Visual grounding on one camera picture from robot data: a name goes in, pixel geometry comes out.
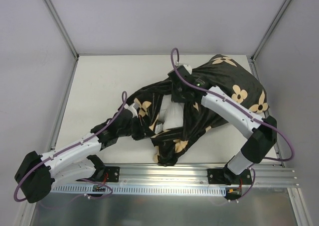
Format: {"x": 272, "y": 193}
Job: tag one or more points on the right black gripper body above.
{"x": 177, "y": 96}

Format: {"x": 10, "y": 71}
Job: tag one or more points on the right aluminium frame post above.
{"x": 271, "y": 28}

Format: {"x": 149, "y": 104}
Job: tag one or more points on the black pillowcase with beige flowers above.
{"x": 221, "y": 71}

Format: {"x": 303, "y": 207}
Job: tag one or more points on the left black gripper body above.
{"x": 139, "y": 130}

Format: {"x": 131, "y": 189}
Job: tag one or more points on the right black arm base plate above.
{"x": 226, "y": 177}

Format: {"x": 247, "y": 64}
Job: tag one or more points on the aluminium frame post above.
{"x": 271, "y": 28}
{"x": 58, "y": 22}

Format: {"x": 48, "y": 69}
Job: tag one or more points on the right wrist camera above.
{"x": 187, "y": 67}

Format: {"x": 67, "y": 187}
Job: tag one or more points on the slotted cable duct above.
{"x": 142, "y": 190}

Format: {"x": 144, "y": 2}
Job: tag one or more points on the aluminium mounting rail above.
{"x": 195, "y": 174}

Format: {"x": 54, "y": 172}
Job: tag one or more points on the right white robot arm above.
{"x": 260, "y": 132}

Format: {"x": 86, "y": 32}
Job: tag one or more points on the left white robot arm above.
{"x": 38, "y": 174}

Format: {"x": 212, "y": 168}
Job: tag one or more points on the white pillow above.
{"x": 170, "y": 115}

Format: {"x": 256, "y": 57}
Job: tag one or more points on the left aluminium frame post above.
{"x": 58, "y": 22}

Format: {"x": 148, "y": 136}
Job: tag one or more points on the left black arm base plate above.
{"x": 110, "y": 174}

